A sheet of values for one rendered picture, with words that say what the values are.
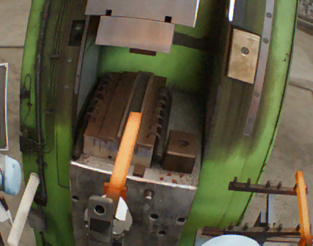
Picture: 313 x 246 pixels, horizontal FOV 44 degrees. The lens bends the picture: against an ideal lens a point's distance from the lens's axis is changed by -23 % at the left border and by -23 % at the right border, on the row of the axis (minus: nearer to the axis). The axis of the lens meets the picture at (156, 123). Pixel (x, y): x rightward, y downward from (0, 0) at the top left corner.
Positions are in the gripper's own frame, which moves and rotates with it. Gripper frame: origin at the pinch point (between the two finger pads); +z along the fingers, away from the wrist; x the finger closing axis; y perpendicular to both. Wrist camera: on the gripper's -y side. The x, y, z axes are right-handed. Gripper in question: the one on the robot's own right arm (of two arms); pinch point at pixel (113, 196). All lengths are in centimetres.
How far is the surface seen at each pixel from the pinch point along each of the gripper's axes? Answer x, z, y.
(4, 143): -41, 27, 15
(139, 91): -3, 71, 14
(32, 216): -44, 52, 71
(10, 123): -108, 177, 109
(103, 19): -13.1, 41.2, -22.5
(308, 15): 249, 660, 76
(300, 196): 55, 27, 17
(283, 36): 41, 56, -24
